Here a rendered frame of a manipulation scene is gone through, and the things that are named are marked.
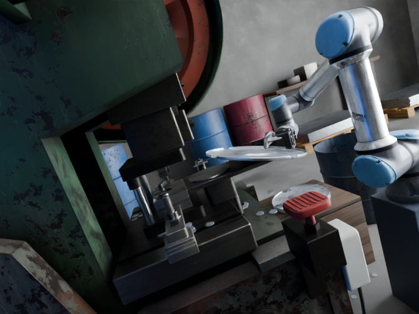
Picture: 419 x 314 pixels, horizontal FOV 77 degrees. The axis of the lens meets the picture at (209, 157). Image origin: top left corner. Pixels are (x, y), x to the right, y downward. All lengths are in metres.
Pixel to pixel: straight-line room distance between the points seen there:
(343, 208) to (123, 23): 1.16
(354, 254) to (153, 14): 0.63
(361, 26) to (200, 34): 0.55
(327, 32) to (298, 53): 3.82
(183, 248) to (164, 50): 0.38
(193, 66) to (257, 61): 3.35
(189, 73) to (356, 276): 0.84
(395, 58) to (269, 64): 2.31
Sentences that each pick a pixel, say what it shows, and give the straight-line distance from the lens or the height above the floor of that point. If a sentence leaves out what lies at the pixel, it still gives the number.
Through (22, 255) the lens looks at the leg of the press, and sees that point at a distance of 0.59.
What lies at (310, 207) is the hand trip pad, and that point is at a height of 0.76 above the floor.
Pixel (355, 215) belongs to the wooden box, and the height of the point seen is 0.27.
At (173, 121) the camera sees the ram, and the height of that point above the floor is 0.95.
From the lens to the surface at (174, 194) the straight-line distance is 0.69.
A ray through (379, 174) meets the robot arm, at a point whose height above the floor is 0.61.
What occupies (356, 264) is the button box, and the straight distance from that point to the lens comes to 0.68.
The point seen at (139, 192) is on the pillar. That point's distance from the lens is 0.66.
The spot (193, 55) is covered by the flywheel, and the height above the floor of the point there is 1.16.
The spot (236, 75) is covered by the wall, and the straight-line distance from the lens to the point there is 4.26.
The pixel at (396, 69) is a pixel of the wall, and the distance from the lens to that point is 5.78.
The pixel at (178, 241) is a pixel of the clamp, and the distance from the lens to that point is 0.55.
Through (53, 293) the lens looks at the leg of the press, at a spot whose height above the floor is 0.74.
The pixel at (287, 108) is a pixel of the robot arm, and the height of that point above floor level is 0.85.
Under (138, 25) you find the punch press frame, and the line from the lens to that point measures 0.57.
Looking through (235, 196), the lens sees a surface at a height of 0.71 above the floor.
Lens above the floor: 0.97
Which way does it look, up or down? 11 degrees down
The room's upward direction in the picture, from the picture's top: 19 degrees counter-clockwise
